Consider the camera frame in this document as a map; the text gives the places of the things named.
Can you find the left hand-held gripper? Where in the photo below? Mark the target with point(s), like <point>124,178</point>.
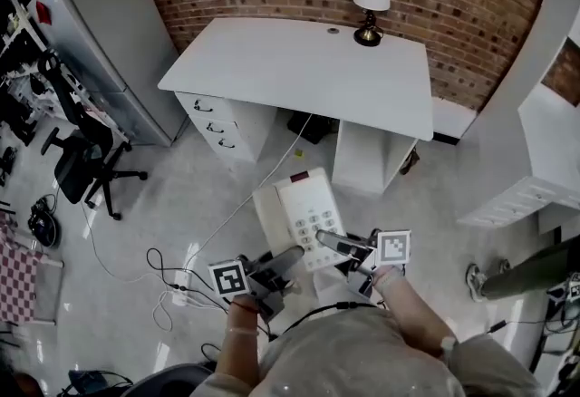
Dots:
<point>229,279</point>

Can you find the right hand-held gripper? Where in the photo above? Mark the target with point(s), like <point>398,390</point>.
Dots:
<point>393,248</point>

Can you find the white telephone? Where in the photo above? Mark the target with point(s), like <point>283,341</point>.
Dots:
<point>304,205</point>

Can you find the person's left forearm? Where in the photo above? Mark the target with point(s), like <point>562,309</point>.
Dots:
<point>240,341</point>

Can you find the person's right forearm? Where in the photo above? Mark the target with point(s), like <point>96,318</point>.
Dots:
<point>408,309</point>

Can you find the black box under table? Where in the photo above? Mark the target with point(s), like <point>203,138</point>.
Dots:
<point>312,128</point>

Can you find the person's grey shirt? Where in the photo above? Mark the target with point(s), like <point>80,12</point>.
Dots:
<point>362,359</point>

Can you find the white wrist band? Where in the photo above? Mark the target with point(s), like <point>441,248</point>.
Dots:
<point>448,346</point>

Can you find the grey round stool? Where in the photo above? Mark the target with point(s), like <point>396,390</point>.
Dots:
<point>176,379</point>

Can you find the white table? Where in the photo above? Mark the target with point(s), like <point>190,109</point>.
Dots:
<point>294,64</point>

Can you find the white shelf unit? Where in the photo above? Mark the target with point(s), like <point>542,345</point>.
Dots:
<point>539,159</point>

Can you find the blue bag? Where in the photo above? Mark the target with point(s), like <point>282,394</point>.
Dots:
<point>90,381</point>

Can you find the black office chair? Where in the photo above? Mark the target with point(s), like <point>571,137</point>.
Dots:
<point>79,150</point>

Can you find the round black floor device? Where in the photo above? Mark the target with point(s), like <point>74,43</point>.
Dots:
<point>44,223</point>

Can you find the grey refrigerator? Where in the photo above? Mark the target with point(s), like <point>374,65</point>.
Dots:
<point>104,46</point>

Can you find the red fridge magnet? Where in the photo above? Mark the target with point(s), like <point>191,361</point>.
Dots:
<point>43,11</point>

